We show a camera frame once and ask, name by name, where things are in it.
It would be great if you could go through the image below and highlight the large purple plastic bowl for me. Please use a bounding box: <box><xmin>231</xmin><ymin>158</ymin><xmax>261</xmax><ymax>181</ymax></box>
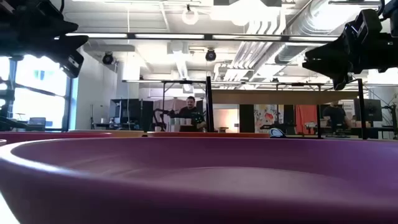
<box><xmin>0</xmin><ymin>136</ymin><xmax>398</xmax><ymax>224</ymax></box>

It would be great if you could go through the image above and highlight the floral poster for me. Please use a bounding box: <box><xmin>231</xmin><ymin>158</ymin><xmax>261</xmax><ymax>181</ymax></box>
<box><xmin>254</xmin><ymin>104</ymin><xmax>279</xmax><ymax>134</ymax></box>

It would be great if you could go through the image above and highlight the person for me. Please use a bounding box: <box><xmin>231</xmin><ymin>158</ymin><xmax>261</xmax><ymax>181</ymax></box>
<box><xmin>322</xmin><ymin>101</ymin><xmax>353</xmax><ymax>131</ymax></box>
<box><xmin>178</xmin><ymin>95</ymin><xmax>207</xmax><ymax>132</ymax></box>

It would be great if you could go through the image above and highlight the black monitor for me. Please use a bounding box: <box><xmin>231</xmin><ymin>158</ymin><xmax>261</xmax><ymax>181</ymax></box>
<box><xmin>366</xmin><ymin>98</ymin><xmax>384</xmax><ymax>123</ymax></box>

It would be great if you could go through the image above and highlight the beige curtain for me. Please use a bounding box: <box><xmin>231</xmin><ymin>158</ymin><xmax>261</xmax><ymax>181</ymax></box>
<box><xmin>154</xmin><ymin>99</ymin><xmax>187</xmax><ymax>125</ymax></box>

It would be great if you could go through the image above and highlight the small white and blue object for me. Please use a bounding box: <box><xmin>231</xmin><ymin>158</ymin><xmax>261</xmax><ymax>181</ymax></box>
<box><xmin>269</xmin><ymin>127</ymin><xmax>287</xmax><ymax>139</ymax></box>

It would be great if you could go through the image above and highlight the black pillar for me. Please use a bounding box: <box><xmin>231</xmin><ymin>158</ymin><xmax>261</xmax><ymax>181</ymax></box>
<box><xmin>239</xmin><ymin>104</ymin><xmax>255</xmax><ymax>134</ymax></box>

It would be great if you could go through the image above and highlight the white round ceiling lamp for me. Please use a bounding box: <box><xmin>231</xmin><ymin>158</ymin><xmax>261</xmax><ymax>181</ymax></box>
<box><xmin>182</xmin><ymin>4</ymin><xmax>200</xmax><ymax>26</ymax></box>

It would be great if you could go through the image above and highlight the silver ventilation duct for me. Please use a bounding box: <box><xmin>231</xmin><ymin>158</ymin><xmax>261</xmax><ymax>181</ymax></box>
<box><xmin>275</xmin><ymin>0</ymin><xmax>354</xmax><ymax>65</ymax></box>

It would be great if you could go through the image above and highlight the red curtain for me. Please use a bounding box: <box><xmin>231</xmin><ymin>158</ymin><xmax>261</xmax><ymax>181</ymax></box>
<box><xmin>295</xmin><ymin>105</ymin><xmax>318</xmax><ymax>135</ymax></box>

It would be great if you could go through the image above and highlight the wooden shelf with black legs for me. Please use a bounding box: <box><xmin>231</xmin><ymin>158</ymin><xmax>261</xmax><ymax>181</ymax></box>
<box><xmin>205</xmin><ymin>75</ymin><xmax>369</xmax><ymax>141</ymax></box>

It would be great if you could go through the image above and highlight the large bright window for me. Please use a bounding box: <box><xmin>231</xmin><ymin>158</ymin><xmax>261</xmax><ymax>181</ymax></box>
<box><xmin>0</xmin><ymin>54</ymin><xmax>73</xmax><ymax>131</ymax></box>

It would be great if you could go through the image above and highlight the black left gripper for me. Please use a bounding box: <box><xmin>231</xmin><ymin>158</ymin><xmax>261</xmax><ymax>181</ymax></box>
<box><xmin>18</xmin><ymin>0</ymin><xmax>90</xmax><ymax>78</ymax></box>

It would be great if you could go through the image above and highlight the black background workstation frame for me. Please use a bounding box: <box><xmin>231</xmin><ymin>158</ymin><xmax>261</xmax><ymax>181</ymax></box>
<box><xmin>122</xmin><ymin>79</ymin><xmax>208</xmax><ymax>131</ymax></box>

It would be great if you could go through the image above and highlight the black beam with light strips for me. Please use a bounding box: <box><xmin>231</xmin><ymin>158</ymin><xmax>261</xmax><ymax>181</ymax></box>
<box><xmin>54</xmin><ymin>32</ymin><xmax>341</xmax><ymax>43</ymax></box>

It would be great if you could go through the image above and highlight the pink plate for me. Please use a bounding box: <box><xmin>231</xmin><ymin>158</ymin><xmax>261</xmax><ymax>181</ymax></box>
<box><xmin>0</xmin><ymin>131</ymin><xmax>113</xmax><ymax>144</ymax></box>

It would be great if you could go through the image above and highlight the dark laptop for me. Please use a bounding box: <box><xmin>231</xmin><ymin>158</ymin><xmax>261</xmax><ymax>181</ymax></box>
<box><xmin>27</xmin><ymin>117</ymin><xmax>47</xmax><ymax>128</ymax></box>

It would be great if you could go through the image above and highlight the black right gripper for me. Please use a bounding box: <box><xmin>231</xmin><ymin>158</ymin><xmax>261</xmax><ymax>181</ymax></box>
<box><xmin>303</xmin><ymin>9</ymin><xmax>388</xmax><ymax>90</ymax></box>

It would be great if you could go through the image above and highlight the orange-red plate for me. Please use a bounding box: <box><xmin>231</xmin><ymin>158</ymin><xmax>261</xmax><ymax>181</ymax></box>
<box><xmin>146</xmin><ymin>131</ymin><xmax>271</xmax><ymax>139</ymax></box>

